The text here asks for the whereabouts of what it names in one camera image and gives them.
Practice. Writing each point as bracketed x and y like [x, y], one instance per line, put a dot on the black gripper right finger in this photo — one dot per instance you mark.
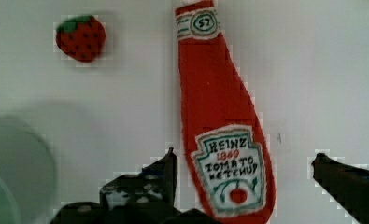
[347, 184]

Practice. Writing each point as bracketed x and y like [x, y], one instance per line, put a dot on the mint green mug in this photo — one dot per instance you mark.
[27, 174]

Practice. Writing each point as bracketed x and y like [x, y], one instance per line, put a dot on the small red felt strawberry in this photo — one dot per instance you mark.
[81, 38]

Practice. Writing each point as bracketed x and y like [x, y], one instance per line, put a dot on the red felt ketchup bottle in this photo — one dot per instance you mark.
[223, 140]

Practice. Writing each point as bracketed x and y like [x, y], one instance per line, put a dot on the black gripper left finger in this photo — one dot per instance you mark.
[145, 198]

